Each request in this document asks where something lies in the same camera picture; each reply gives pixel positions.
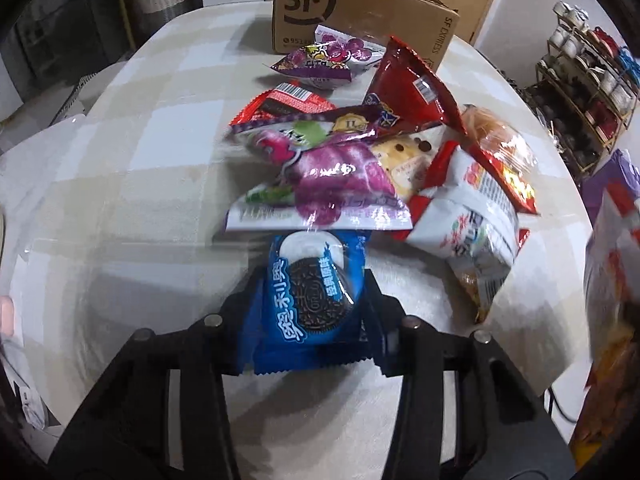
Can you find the bread roll snack pack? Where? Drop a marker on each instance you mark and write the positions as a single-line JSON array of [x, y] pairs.
[[504, 147]]

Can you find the red chip bag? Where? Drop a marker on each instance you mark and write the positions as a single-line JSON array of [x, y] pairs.
[[410, 96]]

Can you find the large purple jelly bag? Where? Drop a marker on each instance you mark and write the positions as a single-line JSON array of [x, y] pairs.
[[328, 177]]

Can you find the white noodle snack bag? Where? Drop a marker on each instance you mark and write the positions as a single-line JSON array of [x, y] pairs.
[[462, 215]]

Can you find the shoe rack with shoes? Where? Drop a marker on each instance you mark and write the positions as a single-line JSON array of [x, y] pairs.
[[586, 90]]

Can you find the brown cardboard SF box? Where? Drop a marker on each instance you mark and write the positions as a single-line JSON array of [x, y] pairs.
[[427, 26]]

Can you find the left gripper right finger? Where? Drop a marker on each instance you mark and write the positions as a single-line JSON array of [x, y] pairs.
[[465, 411]]

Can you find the orange noodle snack bag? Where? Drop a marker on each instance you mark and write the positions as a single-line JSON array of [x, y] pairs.
[[611, 288]]

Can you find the chocolate chip biscuit pack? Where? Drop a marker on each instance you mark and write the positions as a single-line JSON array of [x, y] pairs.
[[405, 158]]

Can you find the purple grape candy pack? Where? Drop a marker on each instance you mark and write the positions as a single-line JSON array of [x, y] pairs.
[[333, 60]]

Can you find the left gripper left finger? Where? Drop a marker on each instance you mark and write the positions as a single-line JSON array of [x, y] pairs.
[[158, 410]]

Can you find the blue Oreo pack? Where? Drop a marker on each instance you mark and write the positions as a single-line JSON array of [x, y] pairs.
[[310, 303]]

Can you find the red chocolate bar pack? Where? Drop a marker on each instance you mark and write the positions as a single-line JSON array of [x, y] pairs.
[[285, 99]]

